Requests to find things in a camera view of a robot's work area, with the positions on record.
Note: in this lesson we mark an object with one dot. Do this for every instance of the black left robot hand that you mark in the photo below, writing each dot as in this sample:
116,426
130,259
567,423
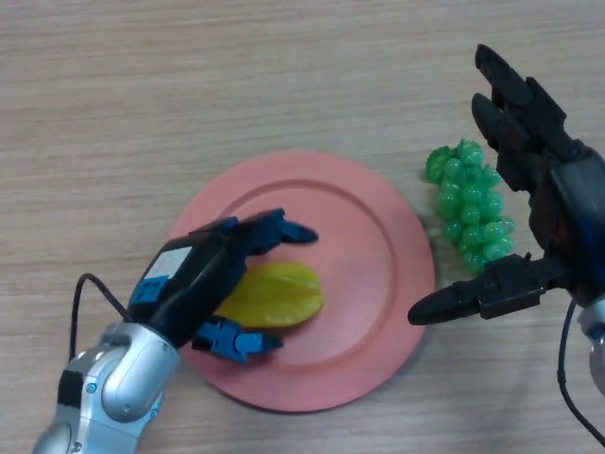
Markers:
189,284

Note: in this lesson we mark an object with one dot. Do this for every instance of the green grape bunch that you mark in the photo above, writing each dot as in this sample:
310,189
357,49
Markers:
472,213

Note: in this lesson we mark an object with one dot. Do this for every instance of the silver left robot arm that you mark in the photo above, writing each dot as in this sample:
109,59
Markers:
113,388

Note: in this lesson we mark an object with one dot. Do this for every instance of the yellow starfruit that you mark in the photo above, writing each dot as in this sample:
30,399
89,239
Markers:
283,293

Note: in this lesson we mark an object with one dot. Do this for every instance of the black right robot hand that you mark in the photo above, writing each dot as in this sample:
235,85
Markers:
576,213

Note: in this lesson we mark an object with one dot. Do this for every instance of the pink round plate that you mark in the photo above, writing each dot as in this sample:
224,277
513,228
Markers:
359,284

